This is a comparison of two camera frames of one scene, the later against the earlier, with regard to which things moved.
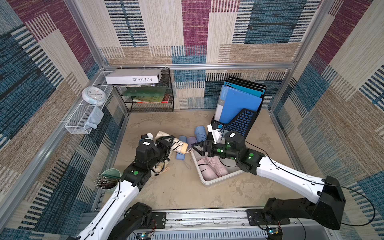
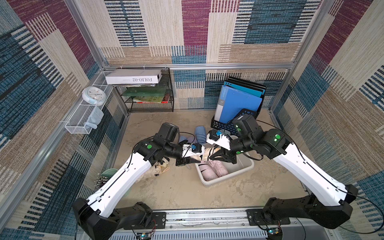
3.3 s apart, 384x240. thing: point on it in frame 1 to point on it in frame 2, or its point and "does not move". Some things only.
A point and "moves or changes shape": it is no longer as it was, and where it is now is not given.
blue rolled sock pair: (183, 138) does not move
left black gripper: (165, 146) to (184, 161)
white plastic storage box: (232, 167) does not move
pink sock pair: (207, 172) does not move
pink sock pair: (218, 166) does not move
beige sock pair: (177, 145) moves or changes shape
